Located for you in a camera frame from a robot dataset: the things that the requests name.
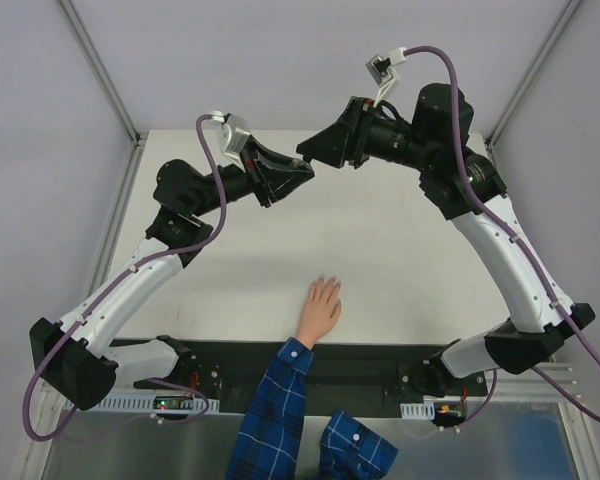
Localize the aluminium front rail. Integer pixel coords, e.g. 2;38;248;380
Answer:
494;363;582;403

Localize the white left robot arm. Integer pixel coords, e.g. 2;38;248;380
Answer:
30;138;314;410

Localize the person's left hand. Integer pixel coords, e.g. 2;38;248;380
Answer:
295;276;342;349

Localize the blue plaid shirt part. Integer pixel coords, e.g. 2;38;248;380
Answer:
315;410;398;480

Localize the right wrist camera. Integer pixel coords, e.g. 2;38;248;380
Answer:
366;47;406;107

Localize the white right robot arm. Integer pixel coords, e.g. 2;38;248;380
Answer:
296;83;595;397

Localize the blue plaid sleeve forearm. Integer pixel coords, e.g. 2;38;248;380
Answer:
225;337;314;479

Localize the right white cable duct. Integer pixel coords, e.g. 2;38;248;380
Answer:
400;400;435;421

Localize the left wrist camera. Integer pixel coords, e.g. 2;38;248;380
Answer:
218;114;251;168

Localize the white cable duct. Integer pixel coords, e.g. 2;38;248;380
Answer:
92;393;220;415
400;400;435;421

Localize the left white cable duct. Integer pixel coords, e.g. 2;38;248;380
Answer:
92;393;220;415

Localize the left aluminium frame post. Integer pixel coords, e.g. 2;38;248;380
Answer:
55;0;142;147

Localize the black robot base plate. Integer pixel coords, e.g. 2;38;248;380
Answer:
132;339;499;416

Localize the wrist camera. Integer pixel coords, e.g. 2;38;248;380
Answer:
366;47;406;107
218;114;251;168

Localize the right aluminium frame post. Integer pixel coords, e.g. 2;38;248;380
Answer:
485;0;587;153

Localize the aluminium frame post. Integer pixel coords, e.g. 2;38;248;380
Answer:
485;0;587;153
55;0;142;147

